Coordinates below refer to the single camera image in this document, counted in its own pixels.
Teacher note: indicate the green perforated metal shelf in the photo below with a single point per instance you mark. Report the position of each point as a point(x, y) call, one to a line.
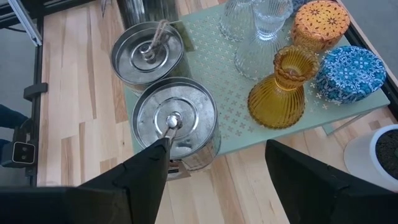
point(224, 77)

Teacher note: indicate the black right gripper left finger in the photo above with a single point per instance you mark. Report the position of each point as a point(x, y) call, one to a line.
point(136, 186)

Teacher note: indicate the snake plant in white pot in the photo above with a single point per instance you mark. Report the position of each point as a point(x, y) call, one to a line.
point(360, 155)

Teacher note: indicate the black table-level camera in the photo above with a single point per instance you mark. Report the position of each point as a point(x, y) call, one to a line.
point(23, 152)

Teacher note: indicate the person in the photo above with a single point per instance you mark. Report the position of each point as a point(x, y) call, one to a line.
point(9, 116)

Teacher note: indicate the clear ribbed glass holder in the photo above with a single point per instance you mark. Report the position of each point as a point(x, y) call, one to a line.
point(264, 46)
point(234, 18)

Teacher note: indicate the amber ribbed glass holder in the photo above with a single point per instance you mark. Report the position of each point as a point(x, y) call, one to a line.
point(276, 102)

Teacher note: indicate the silver aluminium bar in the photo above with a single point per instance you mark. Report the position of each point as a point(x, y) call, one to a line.
point(25, 21)

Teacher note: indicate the silver lidded tin candle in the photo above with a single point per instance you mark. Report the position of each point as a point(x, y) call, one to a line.
point(186, 102)
point(146, 12)
point(133, 62)

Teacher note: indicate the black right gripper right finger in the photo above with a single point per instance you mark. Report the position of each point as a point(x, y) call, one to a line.
point(311, 193)

